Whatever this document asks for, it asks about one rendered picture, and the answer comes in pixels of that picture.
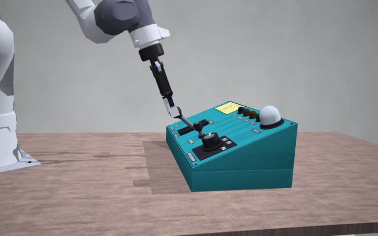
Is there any teal control console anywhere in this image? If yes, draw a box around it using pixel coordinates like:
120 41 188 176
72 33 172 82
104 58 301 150
166 101 298 192

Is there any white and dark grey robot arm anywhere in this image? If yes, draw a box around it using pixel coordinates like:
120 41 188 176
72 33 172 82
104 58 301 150
0 0 170 167

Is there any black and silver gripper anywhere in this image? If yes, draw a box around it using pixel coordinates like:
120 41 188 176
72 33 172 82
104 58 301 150
139 43 180 118

